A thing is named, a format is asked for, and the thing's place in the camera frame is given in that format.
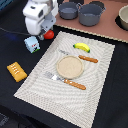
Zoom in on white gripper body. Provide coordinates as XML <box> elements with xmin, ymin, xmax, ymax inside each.
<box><xmin>23</xmin><ymin>0</ymin><xmax>57</xmax><ymax>35</ymax></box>

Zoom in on small white milk carton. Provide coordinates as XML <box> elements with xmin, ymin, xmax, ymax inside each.
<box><xmin>24</xmin><ymin>36</ymin><xmax>40</xmax><ymax>53</ymax></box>

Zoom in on yellow banana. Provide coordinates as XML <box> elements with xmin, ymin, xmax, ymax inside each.
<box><xmin>73</xmin><ymin>43</ymin><xmax>90</xmax><ymax>53</ymax></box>

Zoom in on orange bread loaf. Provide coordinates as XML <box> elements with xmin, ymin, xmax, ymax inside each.
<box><xmin>7</xmin><ymin>62</ymin><xmax>27</xmax><ymax>82</ymax></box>

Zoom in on red bell pepper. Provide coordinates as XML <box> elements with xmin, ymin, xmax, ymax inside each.
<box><xmin>44</xmin><ymin>30</ymin><xmax>54</xmax><ymax>39</ymax></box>

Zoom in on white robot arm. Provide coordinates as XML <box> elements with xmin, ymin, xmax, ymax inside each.
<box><xmin>23</xmin><ymin>0</ymin><xmax>58</xmax><ymax>35</ymax></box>

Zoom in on dark grey cooking pot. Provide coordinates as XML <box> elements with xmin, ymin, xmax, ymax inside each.
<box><xmin>78</xmin><ymin>4</ymin><xmax>104</xmax><ymax>26</ymax></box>

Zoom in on round beige plate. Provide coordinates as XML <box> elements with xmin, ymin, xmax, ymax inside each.
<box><xmin>56</xmin><ymin>55</ymin><xmax>84</xmax><ymax>79</ymax></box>

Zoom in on salmon pink table mat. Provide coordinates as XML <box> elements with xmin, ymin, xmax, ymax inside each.
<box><xmin>56</xmin><ymin>0</ymin><xmax>128</xmax><ymax>43</ymax></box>

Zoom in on beige bowl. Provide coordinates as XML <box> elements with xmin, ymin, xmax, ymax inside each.
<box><xmin>119</xmin><ymin>5</ymin><xmax>128</xmax><ymax>30</ymax></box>

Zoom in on beige woven placemat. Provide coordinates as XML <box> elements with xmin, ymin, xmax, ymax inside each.
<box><xmin>14</xmin><ymin>32</ymin><xmax>115</xmax><ymax>128</ymax></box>

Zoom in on grey saucepan with long handle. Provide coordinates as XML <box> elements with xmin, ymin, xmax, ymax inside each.
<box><xmin>58</xmin><ymin>2</ymin><xmax>81</xmax><ymax>20</ymax></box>

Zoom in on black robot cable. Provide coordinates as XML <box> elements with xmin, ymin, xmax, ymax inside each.
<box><xmin>0</xmin><ymin>26</ymin><xmax>29</xmax><ymax>36</ymax></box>

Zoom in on knife with orange handle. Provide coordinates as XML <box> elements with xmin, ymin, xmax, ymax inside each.
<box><xmin>58</xmin><ymin>49</ymin><xmax>98</xmax><ymax>63</ymax></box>

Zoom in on fork with orange handle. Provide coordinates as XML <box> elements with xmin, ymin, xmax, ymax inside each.
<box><xmin>45</xmin><ymin>72</ymin><xmax>86</xmax><ymax>90</ymax></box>

